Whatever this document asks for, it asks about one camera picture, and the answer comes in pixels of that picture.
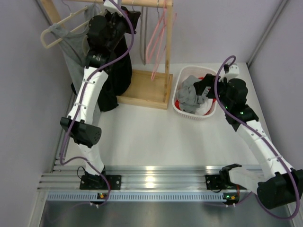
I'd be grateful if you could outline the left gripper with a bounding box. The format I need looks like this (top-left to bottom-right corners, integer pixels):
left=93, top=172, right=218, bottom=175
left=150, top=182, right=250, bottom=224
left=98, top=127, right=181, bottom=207
left=105, top=6, right=140, bottom=51

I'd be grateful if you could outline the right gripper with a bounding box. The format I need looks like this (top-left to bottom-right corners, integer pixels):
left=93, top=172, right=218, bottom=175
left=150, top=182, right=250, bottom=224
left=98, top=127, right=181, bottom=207
left=194, top=74, right=232, bottom=109

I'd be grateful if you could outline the taupe hanger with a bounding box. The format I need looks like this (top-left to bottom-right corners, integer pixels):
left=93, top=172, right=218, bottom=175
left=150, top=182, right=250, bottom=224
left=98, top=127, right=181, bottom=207
left=139, top=6, right=148, bottom=65

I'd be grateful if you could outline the white camisole top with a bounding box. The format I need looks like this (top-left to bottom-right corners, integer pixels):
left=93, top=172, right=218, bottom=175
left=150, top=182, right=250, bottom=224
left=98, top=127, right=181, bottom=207
left=195, top=99, right=212, bottom=115

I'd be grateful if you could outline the light grey tank top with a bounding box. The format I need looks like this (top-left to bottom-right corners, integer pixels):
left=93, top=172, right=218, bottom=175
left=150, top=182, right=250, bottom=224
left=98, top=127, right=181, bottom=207
left=177, top=75, right=211, bottom=114

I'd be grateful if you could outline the pink hanger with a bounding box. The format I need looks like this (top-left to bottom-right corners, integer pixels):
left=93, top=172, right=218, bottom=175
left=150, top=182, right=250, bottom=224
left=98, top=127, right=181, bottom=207
left=145, top=0, right=168, bottom=81
left=163, top=0, right=177, bottom=52

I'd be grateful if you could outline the red tank top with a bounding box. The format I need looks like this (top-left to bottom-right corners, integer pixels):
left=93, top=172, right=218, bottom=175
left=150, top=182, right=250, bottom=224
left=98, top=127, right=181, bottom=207
left=174, top=76, right=216, bottom=116

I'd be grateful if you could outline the black tank top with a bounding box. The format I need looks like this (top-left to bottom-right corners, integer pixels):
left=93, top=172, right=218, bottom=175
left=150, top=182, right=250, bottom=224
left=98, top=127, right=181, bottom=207
left=78, top=37, right=132, bottom=113

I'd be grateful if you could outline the beige hanger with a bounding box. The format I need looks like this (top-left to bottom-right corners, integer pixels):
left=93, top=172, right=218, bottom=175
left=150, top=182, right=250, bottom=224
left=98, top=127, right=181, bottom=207
left=82, top=38, right=90, bottom=56

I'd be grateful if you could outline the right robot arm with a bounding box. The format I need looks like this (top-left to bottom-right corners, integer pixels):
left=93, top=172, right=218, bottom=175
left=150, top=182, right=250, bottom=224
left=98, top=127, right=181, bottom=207
left=194, top=74, right=303, bottom=210

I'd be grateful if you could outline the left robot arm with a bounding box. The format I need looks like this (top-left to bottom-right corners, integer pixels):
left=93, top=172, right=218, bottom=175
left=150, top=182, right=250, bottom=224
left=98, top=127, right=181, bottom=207
left=60, top=7, right=141, bottom=190

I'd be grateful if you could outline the cream hanger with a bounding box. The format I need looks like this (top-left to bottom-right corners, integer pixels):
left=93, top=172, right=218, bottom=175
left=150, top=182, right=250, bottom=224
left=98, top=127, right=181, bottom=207
left=40, top=0, right=94, bottom=49

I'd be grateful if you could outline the far grey tank top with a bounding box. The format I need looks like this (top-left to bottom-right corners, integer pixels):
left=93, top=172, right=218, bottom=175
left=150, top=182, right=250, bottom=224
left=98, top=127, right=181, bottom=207
left=48, top=4, right=102, bottom=130

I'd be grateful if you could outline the white plastic basket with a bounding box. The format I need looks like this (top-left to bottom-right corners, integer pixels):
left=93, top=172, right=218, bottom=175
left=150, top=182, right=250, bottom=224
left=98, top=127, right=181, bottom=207
left=172, top=65, right=217, bottom=120

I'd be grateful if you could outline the wooden clothes rack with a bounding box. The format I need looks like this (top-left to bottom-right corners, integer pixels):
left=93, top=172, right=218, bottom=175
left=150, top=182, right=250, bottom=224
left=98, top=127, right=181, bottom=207
left=39, top=0, right=175, bottom=111

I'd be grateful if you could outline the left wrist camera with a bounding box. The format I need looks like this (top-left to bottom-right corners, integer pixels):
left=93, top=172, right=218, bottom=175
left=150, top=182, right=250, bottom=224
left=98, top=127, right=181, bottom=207
left=103, top=0, right=124, bottom=16

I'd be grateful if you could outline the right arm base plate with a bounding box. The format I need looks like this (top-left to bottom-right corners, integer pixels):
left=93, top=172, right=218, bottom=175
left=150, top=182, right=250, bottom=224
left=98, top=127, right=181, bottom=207
left=205, top=175, right=225, bottom=192

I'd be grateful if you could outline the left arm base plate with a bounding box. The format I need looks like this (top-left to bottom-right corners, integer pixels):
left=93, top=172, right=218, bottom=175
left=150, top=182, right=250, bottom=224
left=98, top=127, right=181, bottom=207
left=80, top=175, right=122, bottom=190

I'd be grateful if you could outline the aluminium mounting rail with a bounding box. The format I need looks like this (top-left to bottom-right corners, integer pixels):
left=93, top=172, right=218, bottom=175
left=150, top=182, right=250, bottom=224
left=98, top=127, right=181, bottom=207
left=37, top=166, right=222, bottom=192

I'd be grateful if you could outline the slotted cable duct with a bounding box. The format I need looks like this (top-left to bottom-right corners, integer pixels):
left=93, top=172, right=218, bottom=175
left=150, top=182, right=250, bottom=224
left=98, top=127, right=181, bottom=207
left=47, top=192, right=239, bottom=202

